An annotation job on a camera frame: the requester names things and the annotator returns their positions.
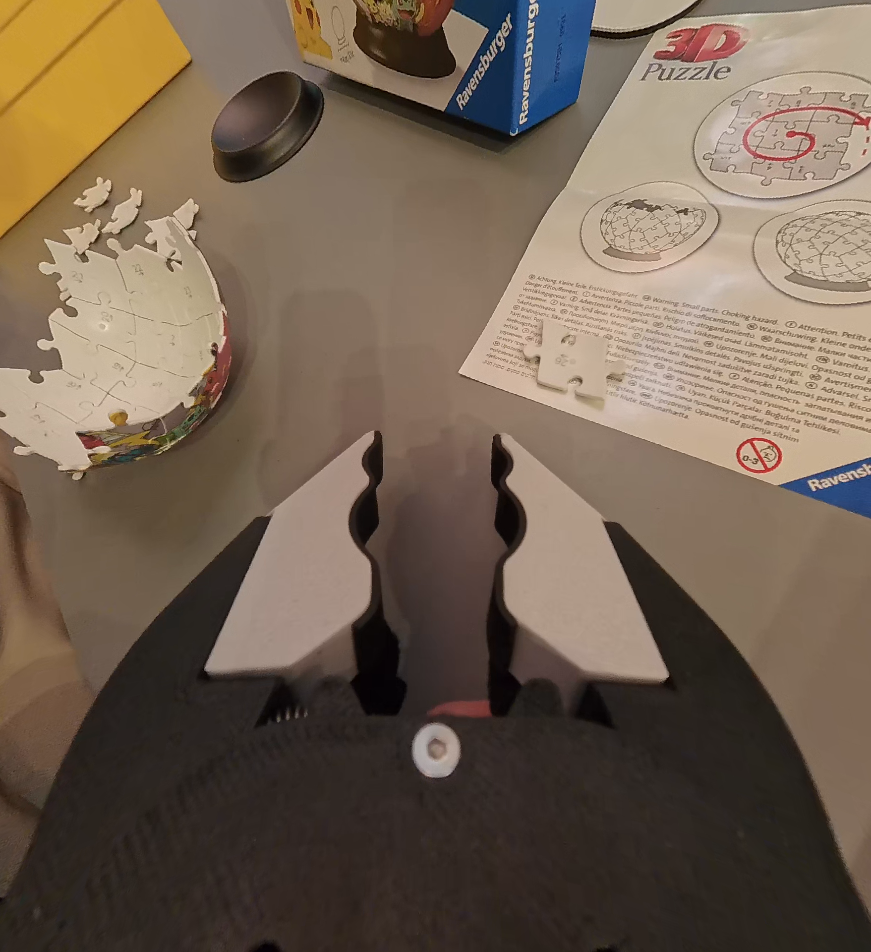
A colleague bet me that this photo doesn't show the yellow plastic bin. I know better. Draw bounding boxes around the yellow plastic bin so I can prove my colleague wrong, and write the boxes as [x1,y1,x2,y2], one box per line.
[0,0,192,255]

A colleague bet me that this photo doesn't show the black round display stand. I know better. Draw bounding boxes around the black round display stand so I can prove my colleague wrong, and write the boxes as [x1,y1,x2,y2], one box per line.
[211,70,325,182]

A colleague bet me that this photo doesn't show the half-built puzzle ball shell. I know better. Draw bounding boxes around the half-built puzzle ball shell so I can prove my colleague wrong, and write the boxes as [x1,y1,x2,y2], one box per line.
[0,216,232,483]

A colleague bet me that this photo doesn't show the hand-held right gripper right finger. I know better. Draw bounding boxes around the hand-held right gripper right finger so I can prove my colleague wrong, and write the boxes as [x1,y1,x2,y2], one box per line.
[487,433,672,716]

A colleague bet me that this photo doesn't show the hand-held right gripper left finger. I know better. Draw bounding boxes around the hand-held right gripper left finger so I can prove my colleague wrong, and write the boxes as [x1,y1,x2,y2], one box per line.
[202,430,408,716]

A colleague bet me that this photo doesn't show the blue puzzle box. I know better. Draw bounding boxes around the blue puzzle box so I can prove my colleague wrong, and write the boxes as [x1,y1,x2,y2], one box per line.
[287,0,598,138]

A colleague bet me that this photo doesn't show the person's beige trousers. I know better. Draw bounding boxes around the person's beige trousers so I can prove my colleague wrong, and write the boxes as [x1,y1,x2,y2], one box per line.
[0,439,98,837]

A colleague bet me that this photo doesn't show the white round coaster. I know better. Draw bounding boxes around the white round coaster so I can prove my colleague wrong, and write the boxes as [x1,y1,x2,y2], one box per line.
[590,0,705,37]

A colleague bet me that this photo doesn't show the white instruction leaflet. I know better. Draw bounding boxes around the white instruction leaflet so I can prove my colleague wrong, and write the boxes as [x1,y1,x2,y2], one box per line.
[459,15,871,529]

